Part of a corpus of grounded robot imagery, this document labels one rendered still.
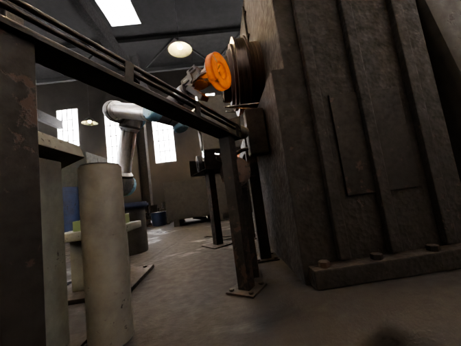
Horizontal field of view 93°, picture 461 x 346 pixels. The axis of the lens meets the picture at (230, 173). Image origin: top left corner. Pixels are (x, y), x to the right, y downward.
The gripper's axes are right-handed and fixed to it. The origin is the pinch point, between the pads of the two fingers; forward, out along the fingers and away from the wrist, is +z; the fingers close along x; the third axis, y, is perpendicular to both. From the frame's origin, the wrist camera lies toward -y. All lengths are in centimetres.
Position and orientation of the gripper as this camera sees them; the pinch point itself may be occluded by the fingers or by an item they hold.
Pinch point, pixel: (217, 67)
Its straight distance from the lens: 105.1
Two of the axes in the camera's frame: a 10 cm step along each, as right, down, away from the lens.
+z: 7.7, -4.1, -4.9
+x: 5.4, 0.2, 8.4
